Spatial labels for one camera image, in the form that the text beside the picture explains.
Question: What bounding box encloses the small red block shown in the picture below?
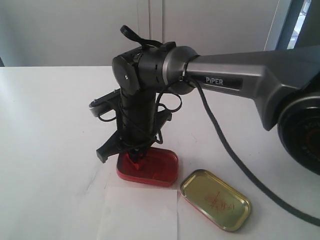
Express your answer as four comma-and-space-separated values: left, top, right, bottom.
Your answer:
127, 153, 146, 171

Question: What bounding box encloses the black camera cable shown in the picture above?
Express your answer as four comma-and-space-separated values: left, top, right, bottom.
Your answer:
98, 24, 320, 226

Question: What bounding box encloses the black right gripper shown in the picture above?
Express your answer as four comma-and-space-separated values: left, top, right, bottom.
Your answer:
96, 109, 172, 165

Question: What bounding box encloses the gold tin lid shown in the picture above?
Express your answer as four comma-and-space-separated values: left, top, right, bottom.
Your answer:
180, 169, 252, 232

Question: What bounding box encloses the white cabinet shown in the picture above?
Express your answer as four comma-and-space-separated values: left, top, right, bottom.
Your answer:
0, 0, 291, 67

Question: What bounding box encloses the white paper sheet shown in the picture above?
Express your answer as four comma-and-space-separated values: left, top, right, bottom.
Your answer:
97, 186, 178, 240

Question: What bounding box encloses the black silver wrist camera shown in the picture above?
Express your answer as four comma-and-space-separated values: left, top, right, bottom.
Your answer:
89, 89, 121, 118

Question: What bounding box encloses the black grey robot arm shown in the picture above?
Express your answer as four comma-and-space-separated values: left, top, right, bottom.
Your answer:
89, 46, 320, 174

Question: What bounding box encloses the red tin box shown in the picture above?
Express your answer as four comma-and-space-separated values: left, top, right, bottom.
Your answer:
116, 147, 179, 187

